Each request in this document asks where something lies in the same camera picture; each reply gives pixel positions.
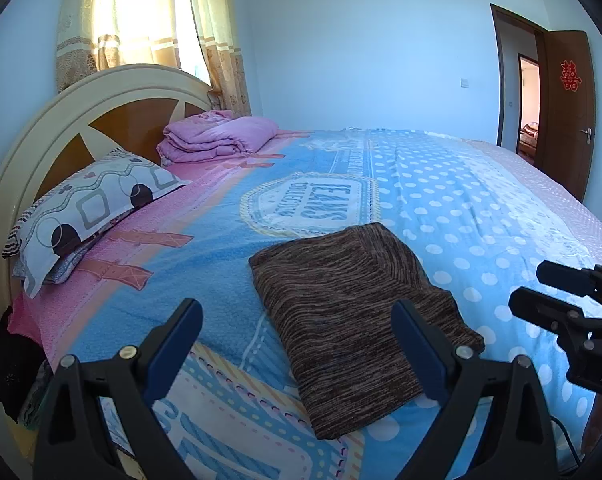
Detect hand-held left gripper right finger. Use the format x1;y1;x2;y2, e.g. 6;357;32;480
391;299;562;480

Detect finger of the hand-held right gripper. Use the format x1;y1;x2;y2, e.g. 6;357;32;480
536;260;602;306
508;286;602;344

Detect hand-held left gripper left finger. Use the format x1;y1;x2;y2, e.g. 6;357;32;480
34;297;204;480

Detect brown knitted sweater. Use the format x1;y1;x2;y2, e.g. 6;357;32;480
248;222;486;441

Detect person's right forearm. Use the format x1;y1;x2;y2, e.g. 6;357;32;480
581;392;602;456

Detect blue pink printed bed cover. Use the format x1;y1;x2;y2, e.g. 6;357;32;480
6;127;602;480

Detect brown wooden door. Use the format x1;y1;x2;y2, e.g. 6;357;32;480
541;31;596;203

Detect brown sofa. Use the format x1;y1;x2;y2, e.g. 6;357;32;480
520;122;540;154

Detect black cloth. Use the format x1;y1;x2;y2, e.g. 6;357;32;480
0;305;47;423

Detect white patterned pillow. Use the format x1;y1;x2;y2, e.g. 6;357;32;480
2;147;192;300

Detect red paper door decoration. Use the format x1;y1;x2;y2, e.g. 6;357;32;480
560;60;582;92

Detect pink folded quilt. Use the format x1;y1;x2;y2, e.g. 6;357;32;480
156;110;279;166

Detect cream wooden headboard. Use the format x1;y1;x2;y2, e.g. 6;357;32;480
0;64;217;321

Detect window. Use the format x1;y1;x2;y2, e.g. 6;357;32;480
172;0;194;73

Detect wide yellow curtain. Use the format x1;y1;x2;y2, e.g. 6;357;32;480
56;0;182;93

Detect black cable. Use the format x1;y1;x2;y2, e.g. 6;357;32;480
550;414;588;463

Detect brown door frame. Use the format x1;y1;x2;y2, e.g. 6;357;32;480
490;3;552;161

